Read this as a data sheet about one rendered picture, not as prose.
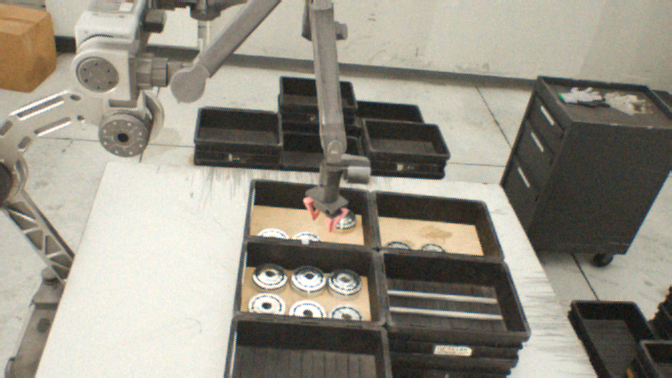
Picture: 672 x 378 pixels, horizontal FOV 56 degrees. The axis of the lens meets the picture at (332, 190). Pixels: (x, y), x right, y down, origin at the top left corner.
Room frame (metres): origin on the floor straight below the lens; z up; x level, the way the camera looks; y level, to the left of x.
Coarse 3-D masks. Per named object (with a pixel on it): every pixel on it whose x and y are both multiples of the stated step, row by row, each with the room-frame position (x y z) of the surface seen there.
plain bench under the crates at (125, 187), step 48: (96, 192) 1.77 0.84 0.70; (144, 192) 1.82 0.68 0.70; (192, 192) 1.87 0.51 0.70; (240, 192) 1.92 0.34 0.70; (432, 192) 2.13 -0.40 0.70; (480, 192) 2.19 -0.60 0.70; (96, 240) 1.53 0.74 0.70; (144, 240) 1.57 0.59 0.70; (192, 240) 1.61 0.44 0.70; (240, 240) 1.65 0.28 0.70; (96, 288) 1.33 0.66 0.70; (144, 288) 1.36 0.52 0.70; (192, 288) 1.39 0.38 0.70; (528, 288) 1.65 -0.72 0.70; (48, 336) 1.12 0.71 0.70; (96, 336) 1.15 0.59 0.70; (144, 336) 1.18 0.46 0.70; (192, 336) 1.21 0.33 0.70; (576, 336) 1.46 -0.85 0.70
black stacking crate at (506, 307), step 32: (384, 256) 1.44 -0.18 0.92; (416, 288) 1.42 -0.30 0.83; (448, 288) 1.45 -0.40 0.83; (480, 288) 1.47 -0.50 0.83; (416, 320) 1.29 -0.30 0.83; (448, 320) 1.31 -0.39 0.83; (480, 320) 1.33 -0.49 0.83; (512, 320) 1.31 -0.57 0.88; (416, 352) 1.18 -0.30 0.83; (480, 352) 1.20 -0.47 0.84; (512, 352) 1.21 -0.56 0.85
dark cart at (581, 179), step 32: (544, 96) 2.87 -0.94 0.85; (640, 96) 3.04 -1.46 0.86; (544, 128) 2.80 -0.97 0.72; (576, 128) 2.57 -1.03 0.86; (608, 128) 2.60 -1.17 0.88; (640, 128) 2.63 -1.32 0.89; (512, 160) 2.96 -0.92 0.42; (544, 160) 2.70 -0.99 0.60; (576, 160) 2.59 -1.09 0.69; (608, 160) 2.62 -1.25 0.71; (640, 160) 2.65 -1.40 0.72; (512, 192) 2.87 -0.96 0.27; (544, 192) 2.57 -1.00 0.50; (576, 192) 2.60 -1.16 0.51; (608, 192) 2.63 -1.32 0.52; (640, 192) 2.67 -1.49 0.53; (544, 224) 2.58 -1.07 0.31; (576, 224) 2.62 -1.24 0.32; (608, 224) 2.65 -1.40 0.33; (640, 224) 2.68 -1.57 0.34; (608, 256) 2.71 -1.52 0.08
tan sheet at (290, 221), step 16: (256, 208) 1.67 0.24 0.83; (272, 208) 1.69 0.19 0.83; (288, 208) 1.70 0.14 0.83; (256, 224) 1.59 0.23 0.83; (272, 224) 1.61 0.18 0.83; (288, 224) 1.62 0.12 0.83; (304, 224) 1.63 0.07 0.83; (320, 224) 1.65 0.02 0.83; (336, 240) 1.58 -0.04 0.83; (352, 240) 1.59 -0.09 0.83
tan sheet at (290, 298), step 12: (288, 276) 1.38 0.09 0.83; (360, 276) 1.43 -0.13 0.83; (252, 288) 1.31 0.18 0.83; (288, 288) 1.33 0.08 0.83; (288, 300) 1.28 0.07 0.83; (300, 300) 1.29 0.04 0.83; (312, 300) 1.30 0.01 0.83; (324, 300) 1.31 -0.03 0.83; (336, 300) 1.32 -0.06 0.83; (348, 300) 1.32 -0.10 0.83; (360, 300) 1.33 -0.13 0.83; (288, 312) 1.24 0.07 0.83
